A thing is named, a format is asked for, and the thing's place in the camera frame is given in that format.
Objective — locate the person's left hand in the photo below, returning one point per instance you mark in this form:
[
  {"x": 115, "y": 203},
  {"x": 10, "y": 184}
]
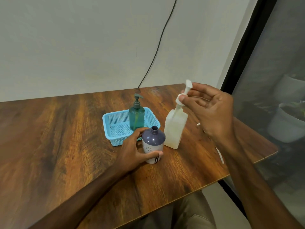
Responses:
[{"x": 129, "y": 155}]

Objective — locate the person's right hand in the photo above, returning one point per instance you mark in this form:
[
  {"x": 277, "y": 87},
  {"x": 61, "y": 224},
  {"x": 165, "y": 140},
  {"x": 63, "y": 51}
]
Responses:
[{"x": 219, "y": 116}]

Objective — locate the small purple and white bottle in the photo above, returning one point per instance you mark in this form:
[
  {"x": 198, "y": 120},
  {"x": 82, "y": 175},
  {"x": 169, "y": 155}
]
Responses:
[{"x": 153, "y": 140}]

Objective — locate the blue plastic basket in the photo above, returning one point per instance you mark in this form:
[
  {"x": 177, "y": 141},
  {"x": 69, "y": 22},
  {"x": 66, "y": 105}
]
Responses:
[{"x": 116, "y": 126}]

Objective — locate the small dark green bottle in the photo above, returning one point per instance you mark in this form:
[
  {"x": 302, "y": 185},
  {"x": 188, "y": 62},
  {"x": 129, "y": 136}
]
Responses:
[{"x": 136, "y": 119}]

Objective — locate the short white pump head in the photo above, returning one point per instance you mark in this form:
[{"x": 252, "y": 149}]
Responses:
[{"x": 187, "y": 88}]

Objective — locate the large translucent bottle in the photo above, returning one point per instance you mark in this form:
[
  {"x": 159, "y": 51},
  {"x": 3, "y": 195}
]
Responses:
[{"x": 175, "y": 131}]

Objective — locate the dark green pump head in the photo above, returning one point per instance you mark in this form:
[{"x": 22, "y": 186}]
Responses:
[{"x": 137, "y": 102}]

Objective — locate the person's left forearm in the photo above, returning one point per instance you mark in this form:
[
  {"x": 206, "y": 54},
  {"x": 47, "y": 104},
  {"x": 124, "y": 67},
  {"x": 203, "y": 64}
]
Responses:
[{"x": 78, "y": 202}]

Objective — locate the person's right forearm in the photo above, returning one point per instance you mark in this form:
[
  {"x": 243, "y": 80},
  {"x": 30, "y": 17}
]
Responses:
[{"x": 252, "y": 193}]

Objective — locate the person's beige trousers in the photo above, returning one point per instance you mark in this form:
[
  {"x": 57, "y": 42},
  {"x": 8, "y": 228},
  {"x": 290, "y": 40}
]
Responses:
[{"x": 181, "y": 214}]

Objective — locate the white plant pot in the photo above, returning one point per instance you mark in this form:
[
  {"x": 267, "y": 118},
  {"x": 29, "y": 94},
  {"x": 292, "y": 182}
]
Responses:
[
  {"x": 288, "y": 89},
  {"x": 283, "y": 127}
]

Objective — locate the green plant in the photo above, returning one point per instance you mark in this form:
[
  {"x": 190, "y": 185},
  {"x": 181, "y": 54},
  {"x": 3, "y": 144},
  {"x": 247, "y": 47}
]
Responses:
[{"x": 297, "y": 104}]

